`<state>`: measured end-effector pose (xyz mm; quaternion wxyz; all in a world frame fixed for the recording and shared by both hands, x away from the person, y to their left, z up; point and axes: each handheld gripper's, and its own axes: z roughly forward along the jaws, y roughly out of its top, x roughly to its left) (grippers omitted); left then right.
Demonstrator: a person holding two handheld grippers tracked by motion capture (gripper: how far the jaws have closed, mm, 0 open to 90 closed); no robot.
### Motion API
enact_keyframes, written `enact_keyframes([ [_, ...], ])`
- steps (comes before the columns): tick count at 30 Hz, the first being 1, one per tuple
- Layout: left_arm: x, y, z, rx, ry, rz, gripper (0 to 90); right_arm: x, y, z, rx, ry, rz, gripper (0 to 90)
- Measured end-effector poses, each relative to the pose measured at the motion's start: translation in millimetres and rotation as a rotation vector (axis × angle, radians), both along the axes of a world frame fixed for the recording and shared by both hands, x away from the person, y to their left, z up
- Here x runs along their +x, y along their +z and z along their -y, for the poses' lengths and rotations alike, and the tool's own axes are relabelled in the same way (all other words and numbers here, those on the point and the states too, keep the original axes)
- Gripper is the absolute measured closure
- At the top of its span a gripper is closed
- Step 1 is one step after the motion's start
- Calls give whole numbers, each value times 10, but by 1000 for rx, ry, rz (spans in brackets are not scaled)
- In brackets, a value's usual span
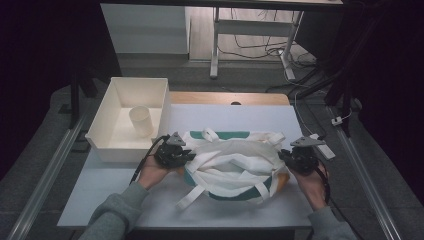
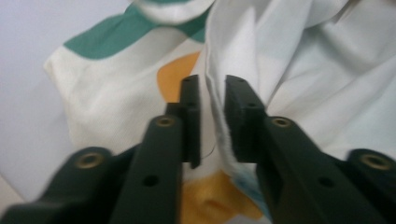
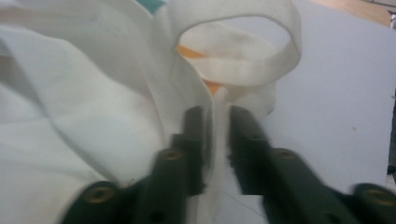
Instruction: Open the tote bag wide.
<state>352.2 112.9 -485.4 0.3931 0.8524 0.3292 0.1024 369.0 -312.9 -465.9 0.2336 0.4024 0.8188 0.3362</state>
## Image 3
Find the white printed tote bag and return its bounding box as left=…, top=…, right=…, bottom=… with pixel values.
left=0, top=0, right=304, bottom=224

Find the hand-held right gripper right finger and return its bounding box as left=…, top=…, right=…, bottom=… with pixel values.
left=228, top=105, right=359, bottom=224

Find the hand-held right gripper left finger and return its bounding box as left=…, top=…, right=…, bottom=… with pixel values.
left=134, top=105, right=207, bottom=224

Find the pale blue table mat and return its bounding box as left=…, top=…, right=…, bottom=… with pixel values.
left=214, top=0, right=396, bottom=224

